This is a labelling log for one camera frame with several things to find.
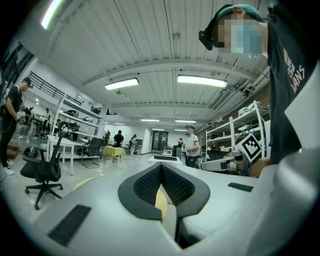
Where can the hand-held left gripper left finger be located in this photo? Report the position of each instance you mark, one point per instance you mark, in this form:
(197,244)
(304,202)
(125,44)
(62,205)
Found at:
(100,207)

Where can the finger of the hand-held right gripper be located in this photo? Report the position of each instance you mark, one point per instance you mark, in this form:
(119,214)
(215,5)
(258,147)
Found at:
(215,165)

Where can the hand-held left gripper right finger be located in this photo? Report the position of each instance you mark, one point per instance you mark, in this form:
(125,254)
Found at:
(225,205)

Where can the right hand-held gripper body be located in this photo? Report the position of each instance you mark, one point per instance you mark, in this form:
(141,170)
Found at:
(250,147)

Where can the person's right forearm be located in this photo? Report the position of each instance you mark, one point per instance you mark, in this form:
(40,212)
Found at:
(260,167)

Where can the white shelf rack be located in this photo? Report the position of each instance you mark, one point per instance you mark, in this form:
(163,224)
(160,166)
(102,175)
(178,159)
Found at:
(232,132)
(80,110)

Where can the dark green box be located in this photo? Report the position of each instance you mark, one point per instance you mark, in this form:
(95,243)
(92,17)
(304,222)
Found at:
(165,158)

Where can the person's black t-shirt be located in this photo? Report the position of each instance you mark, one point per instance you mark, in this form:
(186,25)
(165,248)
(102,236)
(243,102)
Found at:
(282,100)

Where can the yellow-covered table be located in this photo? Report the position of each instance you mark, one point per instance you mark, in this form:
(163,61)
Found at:
(113,151)

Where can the black cantilever chair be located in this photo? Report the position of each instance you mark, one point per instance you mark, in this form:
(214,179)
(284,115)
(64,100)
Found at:
(95,147)

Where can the black office chair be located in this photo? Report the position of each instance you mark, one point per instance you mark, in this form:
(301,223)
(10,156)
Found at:
(42,170)

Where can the white table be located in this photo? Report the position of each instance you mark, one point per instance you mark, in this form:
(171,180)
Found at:
(65,142)

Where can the long ceiling light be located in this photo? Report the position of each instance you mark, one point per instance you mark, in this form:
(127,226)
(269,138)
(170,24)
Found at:
(202,80)
(51,12)
(121,83)

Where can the blue face mask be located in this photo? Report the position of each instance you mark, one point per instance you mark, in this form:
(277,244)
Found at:
(246,40)

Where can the person's head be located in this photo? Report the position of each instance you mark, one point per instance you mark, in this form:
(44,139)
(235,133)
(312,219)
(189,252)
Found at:
(225,27)

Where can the black metal railing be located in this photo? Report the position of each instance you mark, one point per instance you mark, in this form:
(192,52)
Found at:
(50,86)

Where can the teal headband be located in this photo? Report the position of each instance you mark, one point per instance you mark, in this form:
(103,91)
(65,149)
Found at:
(246,7)

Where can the black head-mounted camera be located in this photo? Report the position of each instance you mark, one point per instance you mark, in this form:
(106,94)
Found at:
(206,40)

